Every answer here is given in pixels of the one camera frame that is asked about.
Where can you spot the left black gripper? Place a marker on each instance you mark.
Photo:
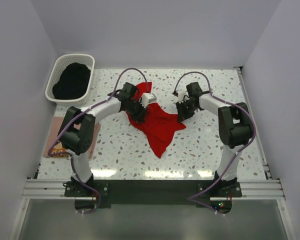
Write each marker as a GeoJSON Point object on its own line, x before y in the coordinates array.
{"type": "Point", "coordinates": [140, 117]}

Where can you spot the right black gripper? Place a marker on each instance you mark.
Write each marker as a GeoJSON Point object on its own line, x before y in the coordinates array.
{"type": "Point", "coordinates": [183, 116]}

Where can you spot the red t shirt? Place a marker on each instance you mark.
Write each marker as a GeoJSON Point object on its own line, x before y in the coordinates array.
{"type": "Point", "coordinates": [159, 128]}

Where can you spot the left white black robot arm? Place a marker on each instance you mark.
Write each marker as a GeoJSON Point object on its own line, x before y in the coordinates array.
{"type": "Point", "coordinates": [77, 129]}

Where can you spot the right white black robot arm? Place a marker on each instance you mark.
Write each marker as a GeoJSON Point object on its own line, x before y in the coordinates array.
{"type": "Point", "coordinates": [235, 127]}

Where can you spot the black garment in basket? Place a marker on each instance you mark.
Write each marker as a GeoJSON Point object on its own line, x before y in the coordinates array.
{"type": "Point", "coordinates": [73, 82]}

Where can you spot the white plastic laundry basket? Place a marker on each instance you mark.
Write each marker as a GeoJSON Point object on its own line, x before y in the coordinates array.
{"type": "Point", "coordinates": [61, 63]}

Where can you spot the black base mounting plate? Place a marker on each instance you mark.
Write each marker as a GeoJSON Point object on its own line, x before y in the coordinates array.
{"type": "Point", "coordinates": [103, 194]}

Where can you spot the folded pink t shirt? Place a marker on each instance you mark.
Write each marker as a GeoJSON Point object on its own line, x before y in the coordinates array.
{"type": "Point", "coordinates": [58, 148]}

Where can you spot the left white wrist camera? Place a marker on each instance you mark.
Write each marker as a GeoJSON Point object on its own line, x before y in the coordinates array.
{"type": "Point", "coordinates": [147, 99]}

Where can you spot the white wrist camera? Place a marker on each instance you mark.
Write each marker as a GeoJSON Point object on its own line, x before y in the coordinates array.
{"type": "Point", "coordinates": [182, 96]}
{"type": "Point", "coordinates": [147, 99]}

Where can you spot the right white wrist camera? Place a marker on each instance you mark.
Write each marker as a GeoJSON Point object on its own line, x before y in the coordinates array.
{"type": "Point", "coordinates": [182, 96]}

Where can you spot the aluminium right side rail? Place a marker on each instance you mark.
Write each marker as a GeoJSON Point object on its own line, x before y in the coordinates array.
{"type": "Point", "coordinates": [265, 164]}

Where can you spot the aluminium rail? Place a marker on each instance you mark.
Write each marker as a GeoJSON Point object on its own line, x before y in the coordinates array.
{"type": "Point", "coordinates": [250, 189]}
{"type": "Point", "coordinates": [265, 164]}

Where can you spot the aluminium front rail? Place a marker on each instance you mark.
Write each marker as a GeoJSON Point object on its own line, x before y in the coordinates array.
{"type": "Point", "coordinates": [250, 189]}

